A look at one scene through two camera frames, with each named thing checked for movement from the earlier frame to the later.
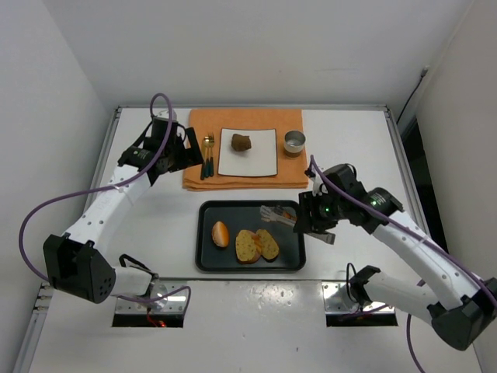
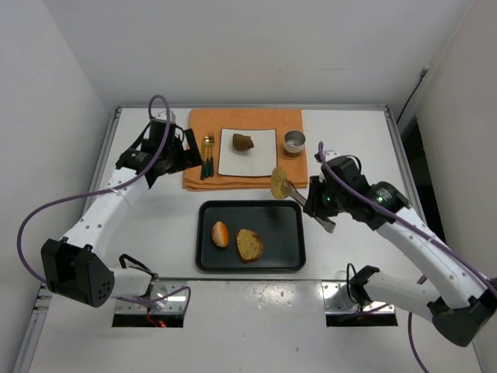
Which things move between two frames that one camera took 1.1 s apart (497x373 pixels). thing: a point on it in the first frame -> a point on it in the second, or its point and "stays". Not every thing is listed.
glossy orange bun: x=220 y=234 stays
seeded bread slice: x=269 y=248 -> x=279 y=183
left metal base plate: x=174 y=304 stays
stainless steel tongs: x=288 y=215 -> x=291 y=191
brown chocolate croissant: x=240 y=142 stays
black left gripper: x=183 y=151 stays
